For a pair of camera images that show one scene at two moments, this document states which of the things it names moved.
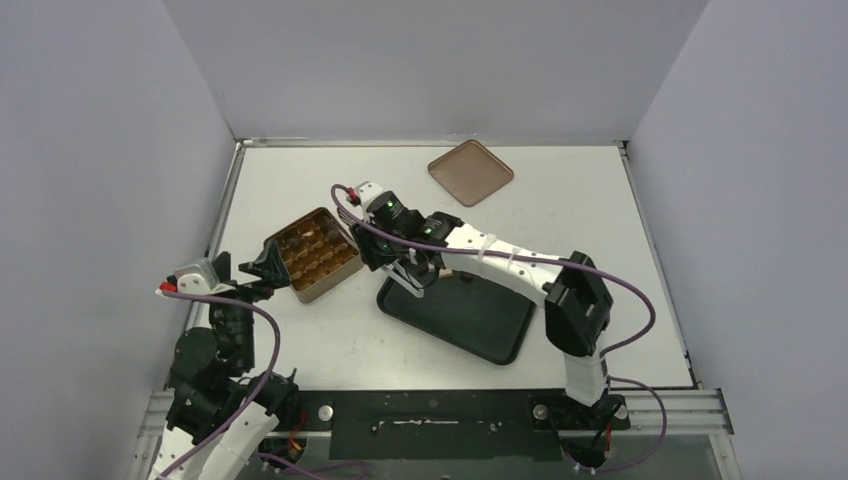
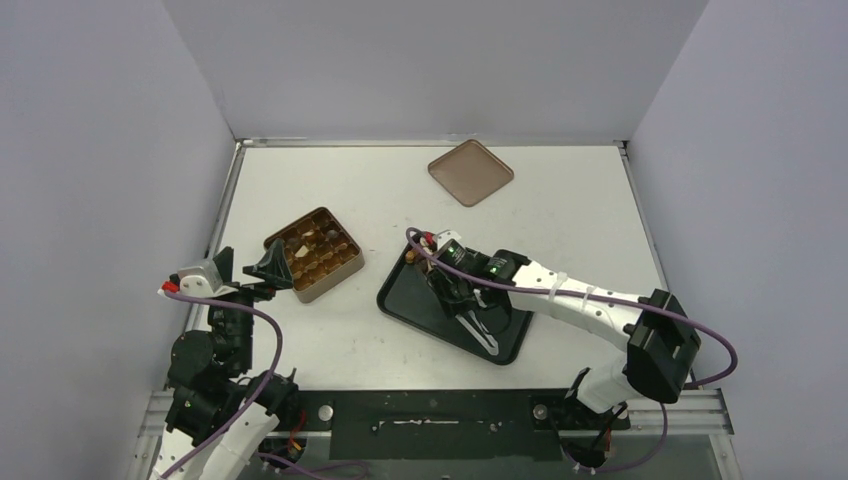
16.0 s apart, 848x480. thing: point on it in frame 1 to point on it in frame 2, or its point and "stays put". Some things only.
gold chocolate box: [320, 253] stays put
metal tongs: [418, 293] to [492, 346]
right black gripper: [382, 250] to [454, 298]
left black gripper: [269, 267] stays put
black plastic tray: [487, 320] stays put
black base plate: [459, 424] stays put
